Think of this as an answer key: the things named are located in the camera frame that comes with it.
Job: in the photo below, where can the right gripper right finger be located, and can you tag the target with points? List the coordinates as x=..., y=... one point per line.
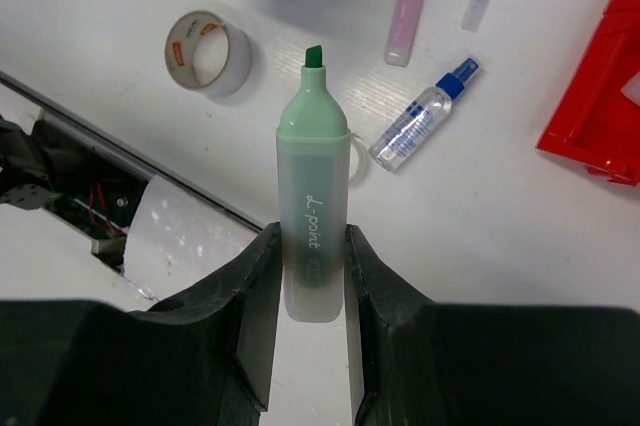
x=413, y=361

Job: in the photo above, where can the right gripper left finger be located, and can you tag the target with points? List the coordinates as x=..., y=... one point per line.
x=203, y=356

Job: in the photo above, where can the green highlighter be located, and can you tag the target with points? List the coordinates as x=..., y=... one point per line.
x=313, y=158

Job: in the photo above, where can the large tape roll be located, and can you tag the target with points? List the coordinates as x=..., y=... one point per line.
x=207, y=55

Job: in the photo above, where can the pink highlighter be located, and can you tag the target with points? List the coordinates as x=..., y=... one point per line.
x=402, y=32

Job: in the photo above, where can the small clear tape roll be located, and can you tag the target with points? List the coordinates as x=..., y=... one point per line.
x=359, y=165

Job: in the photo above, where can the blue spray bottle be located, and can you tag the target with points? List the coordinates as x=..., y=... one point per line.
x=422, y=117

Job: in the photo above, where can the red compartment tray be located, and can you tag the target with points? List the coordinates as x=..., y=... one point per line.
x=595, y=124

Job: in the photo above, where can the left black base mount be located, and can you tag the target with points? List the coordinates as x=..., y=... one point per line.
x=49, y=169

